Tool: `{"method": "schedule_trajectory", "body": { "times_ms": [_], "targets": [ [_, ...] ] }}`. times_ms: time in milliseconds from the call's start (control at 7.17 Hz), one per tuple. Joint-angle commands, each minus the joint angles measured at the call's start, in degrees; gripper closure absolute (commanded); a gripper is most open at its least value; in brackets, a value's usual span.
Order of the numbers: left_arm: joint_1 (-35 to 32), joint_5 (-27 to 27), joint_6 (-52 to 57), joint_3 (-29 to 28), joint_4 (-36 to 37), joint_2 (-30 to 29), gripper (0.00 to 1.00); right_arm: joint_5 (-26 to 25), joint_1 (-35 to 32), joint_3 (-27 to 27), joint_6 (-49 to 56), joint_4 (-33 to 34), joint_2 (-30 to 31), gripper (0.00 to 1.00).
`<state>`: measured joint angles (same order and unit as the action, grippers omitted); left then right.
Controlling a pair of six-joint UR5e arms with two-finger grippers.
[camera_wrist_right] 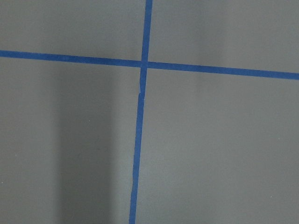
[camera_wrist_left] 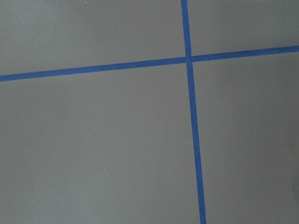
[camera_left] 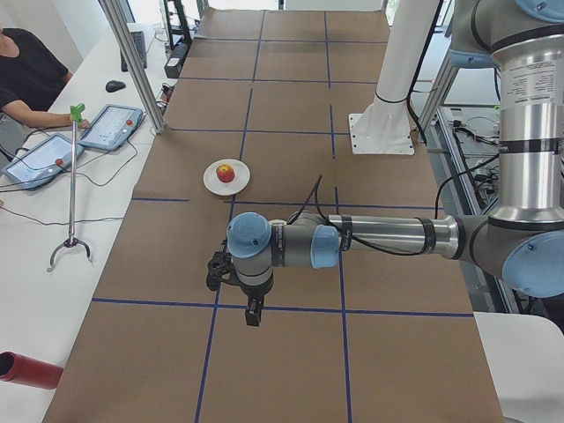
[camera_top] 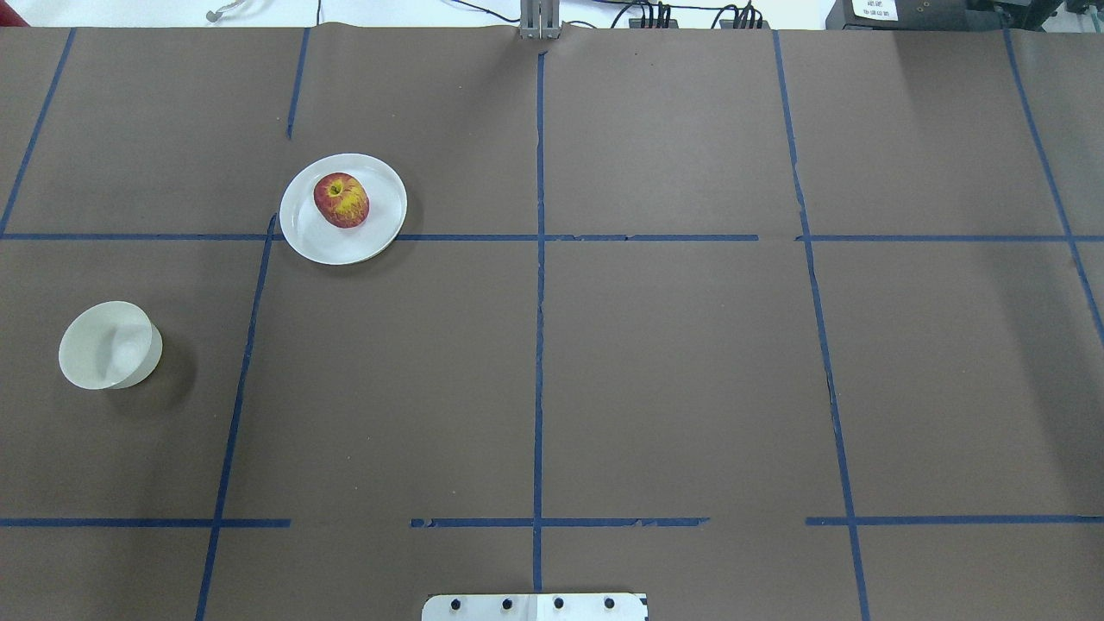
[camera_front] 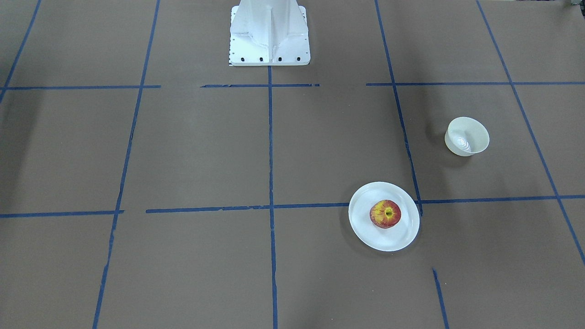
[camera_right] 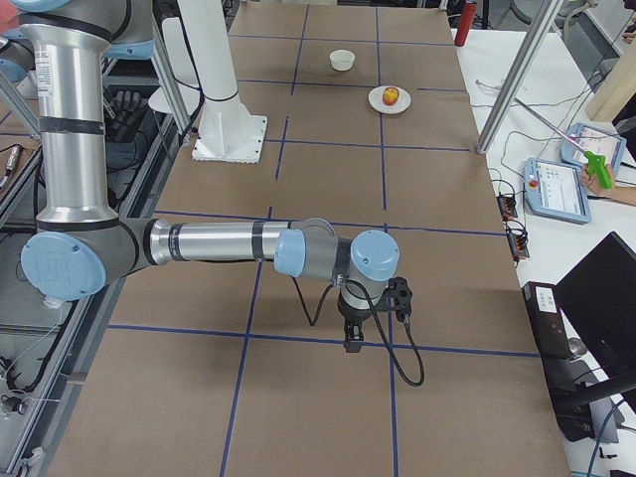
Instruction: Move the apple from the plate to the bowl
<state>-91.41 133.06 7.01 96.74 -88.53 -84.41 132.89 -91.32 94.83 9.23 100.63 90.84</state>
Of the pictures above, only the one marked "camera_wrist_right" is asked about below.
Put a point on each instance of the long vertical blue tape line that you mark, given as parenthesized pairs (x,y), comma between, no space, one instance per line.
(140,110)

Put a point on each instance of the long horizontal blue tape line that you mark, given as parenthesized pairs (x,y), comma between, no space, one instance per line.
(151,65)

